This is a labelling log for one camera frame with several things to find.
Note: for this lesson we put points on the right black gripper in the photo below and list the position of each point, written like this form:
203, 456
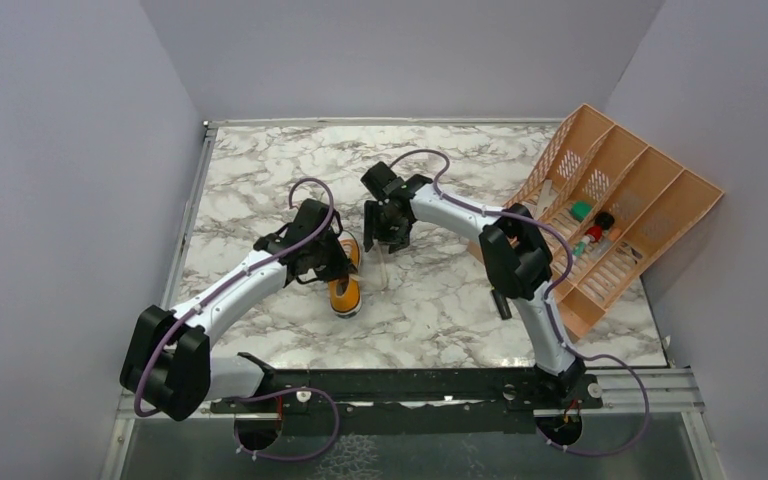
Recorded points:
396, 241

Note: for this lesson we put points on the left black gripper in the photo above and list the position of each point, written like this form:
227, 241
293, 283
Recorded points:
338, 267

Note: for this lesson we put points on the orange canvas sneaker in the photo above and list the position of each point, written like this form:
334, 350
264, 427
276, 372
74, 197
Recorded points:
345, 294

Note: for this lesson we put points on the white shoelace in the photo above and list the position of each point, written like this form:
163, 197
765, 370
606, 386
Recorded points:
373, 273

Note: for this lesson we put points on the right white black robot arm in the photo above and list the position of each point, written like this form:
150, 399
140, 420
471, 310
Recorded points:
516, 258

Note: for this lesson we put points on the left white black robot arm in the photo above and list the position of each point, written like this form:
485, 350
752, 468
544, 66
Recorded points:
262, 273

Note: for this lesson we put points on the black yellow highlighter marker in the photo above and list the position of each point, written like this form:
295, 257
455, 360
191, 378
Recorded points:
501, 304

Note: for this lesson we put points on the green cap item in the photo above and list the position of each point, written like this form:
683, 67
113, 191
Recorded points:
580, 210

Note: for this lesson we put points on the red black bottle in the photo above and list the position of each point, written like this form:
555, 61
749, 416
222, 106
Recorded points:
602, 222

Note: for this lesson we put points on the peach plastic organizer tray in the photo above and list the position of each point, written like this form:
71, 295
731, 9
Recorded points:
618, 201

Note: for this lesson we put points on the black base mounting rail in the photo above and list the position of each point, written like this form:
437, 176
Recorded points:
310, 402

